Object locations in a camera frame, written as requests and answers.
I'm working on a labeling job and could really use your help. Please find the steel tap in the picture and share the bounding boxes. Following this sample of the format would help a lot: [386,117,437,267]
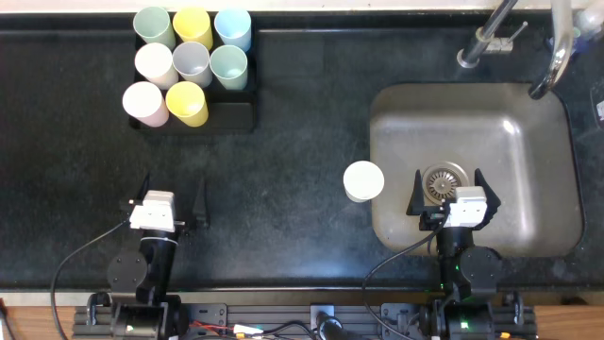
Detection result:
[455,0,578,101]

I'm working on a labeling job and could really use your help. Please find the black cable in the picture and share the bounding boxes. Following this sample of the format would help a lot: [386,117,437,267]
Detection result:
[361,207,452,340]
[49,217,131,340]

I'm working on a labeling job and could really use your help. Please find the grey cup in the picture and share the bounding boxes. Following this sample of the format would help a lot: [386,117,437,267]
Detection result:
[172,41,213,89]

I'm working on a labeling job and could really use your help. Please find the blue soap bottle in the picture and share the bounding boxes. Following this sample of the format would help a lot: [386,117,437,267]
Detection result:
[549,2,604,56]

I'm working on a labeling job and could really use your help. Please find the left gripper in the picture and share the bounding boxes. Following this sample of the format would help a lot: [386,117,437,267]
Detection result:
[120,171,210,236]

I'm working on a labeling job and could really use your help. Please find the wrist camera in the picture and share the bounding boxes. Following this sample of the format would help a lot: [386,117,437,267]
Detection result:
[128,190,176,233]
[445,185,489,230]

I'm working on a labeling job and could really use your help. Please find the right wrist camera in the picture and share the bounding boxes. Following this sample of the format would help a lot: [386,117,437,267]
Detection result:
[445,185,489,230]

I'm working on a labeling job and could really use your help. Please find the white cup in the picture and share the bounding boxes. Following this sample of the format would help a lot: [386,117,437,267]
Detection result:
[343,160,386,204]
[134,42,179,91]

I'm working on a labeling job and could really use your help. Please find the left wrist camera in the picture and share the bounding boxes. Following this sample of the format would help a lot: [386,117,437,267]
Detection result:
[128,190,176,233]

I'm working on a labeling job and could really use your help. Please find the blue cup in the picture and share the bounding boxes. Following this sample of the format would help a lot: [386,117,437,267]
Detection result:
[213,7,253,53]

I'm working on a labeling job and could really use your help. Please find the steel sink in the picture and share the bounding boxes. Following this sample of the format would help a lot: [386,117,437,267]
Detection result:
[369,82,585,259]

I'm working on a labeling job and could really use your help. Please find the mounting rail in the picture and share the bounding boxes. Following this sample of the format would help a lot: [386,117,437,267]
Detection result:
[73,301,539,340]

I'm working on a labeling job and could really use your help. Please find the green cup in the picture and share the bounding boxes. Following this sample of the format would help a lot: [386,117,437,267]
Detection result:
[132,6,176,51]
[209,44,249,91]

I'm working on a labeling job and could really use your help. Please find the pink cup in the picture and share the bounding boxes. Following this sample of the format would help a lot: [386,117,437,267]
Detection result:
[122,80,170,128]

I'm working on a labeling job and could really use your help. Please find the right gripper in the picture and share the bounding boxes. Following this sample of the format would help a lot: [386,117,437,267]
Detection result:
[406,167,502,232]

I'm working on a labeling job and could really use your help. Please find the black tray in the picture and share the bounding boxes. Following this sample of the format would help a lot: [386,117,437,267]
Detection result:
[127,8,259,135]

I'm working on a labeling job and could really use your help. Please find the yellow cup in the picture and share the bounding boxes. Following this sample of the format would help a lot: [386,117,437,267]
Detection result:
[172,6,214,51]
[165,80,210,128]

